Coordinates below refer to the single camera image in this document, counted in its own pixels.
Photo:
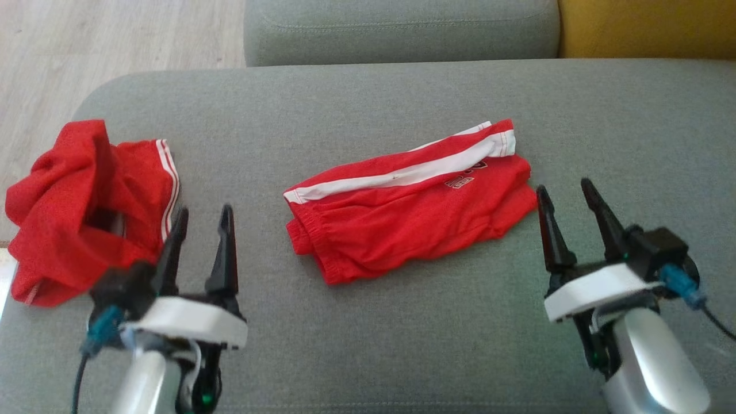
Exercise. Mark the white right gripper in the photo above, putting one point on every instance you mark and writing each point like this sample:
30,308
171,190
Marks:
598,287

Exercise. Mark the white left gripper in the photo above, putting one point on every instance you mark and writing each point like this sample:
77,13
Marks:
190,322

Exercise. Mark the red basketball jersey white sleeves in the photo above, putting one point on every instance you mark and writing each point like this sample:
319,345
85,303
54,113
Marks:
57,190

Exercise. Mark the red shorts white side stripe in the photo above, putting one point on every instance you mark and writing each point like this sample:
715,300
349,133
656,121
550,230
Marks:
402,224

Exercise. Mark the white floor rug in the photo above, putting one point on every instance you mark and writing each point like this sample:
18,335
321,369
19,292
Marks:
6,282

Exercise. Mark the large grey sofa chaise cushion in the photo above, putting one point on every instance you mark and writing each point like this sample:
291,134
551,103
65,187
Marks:
374,345

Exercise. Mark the wide yellow sofa back cushion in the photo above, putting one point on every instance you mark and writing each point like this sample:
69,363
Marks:
644,26

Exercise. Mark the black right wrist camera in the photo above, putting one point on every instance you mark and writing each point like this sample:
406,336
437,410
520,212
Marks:
658,247

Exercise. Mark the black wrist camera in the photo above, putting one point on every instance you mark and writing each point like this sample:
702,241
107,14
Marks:
121,287
658,247

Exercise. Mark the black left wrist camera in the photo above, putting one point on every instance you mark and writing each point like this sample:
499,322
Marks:
121,287

